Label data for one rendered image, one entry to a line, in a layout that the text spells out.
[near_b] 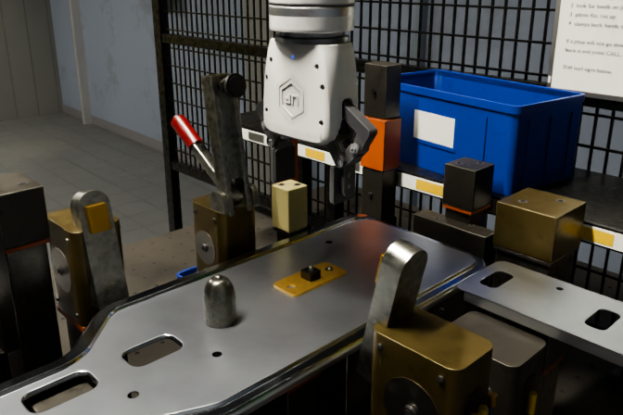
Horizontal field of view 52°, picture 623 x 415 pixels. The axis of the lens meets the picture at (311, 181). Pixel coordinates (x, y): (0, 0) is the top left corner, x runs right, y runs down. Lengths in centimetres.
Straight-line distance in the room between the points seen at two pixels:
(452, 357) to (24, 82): 620
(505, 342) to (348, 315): 16
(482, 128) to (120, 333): 57
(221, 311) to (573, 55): 70
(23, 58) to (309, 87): 599
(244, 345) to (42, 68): 609
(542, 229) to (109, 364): 50
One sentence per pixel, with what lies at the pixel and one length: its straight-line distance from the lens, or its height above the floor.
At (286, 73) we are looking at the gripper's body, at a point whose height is 124.
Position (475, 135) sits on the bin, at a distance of 95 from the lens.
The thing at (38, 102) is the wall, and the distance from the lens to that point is 664.
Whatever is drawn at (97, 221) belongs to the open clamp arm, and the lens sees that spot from 71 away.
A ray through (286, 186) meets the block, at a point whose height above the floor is 107.
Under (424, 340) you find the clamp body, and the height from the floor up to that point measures 105.
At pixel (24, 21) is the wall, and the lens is 654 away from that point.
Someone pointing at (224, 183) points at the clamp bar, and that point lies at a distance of 78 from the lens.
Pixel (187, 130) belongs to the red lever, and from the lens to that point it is 85.
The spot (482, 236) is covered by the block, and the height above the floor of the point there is 100.
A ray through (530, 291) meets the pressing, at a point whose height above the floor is 100.
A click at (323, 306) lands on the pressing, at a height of 100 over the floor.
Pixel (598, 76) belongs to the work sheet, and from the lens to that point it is 108.
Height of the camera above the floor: 133
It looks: 19 degrees down
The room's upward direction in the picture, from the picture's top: straight up
